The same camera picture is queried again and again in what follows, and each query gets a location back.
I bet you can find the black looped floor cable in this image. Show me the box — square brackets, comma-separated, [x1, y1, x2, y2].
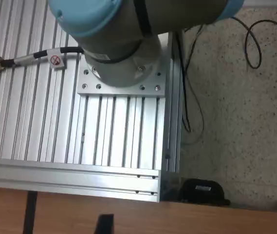
[233, 16, 277, 70]

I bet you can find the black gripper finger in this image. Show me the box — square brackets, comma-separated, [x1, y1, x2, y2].
[95, 214, 115, 234]

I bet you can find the black power adapter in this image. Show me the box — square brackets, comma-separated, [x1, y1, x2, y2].
[178, 178, 231, 207]

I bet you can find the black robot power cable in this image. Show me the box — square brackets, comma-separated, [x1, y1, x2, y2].
[2, 46, 85, 68]

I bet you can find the black cable beside frame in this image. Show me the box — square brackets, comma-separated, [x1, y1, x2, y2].
[176, 24, 205, 147]

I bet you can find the black hanging arm cable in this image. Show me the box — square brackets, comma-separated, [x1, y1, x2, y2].
[133, 0, 153, 38]

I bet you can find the white warning tag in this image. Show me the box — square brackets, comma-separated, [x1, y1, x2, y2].
[49, 54, 67, 71]

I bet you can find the aluminium profile robot table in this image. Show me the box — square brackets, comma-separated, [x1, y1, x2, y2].
[0, 0, 186, 203]

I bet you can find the aluminium robot mounting plate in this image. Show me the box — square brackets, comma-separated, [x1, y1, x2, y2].
[76, 31, 172, 99]

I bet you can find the dark flat strip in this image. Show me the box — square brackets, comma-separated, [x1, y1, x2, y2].
[22, 191, 39, 234]

